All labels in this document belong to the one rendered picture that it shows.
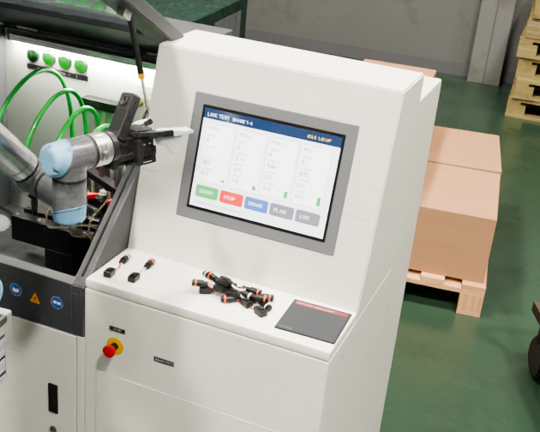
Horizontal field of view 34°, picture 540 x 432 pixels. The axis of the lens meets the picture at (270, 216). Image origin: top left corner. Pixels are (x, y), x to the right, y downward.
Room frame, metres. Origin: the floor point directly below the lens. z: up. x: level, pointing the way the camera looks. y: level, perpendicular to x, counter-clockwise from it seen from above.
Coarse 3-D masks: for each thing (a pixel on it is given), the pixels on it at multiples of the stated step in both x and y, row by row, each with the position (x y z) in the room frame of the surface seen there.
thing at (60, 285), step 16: (0, 256) 2.17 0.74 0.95; (0, 272) 2.14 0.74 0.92; (16, 272) 2.12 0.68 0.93; (32, 272) 2.10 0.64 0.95; (48, 272) 2.11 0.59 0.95; (32, 288) 2.10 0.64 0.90; (48, 288) 2.09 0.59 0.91; (64, 288) 2.07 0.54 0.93; (0, 304) 2.14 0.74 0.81; (16, 304) 2.12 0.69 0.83; (32, 304) 2.10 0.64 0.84; (48, 304) 2.09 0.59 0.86; (64, 304) 2.07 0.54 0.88; (32, 320) 2.10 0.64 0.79; (48, 320) 2.09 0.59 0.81; (64, 320) 2.07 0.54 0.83
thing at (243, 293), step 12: (204, 276) 2.08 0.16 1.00; (216, 276) 2.06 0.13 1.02; (204, 288) 2.03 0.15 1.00; (216, 288) 2.01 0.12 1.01; (228, 288) 2.02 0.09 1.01; (240, 288) 2.04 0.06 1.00; (252, 288) 2.01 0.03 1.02; (228, 300) 1.99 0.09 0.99; (240, 300) 1.99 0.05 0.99; (252, 300) 1.99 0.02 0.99; (264, 300) 1.98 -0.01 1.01; (264, 312) 1.94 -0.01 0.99
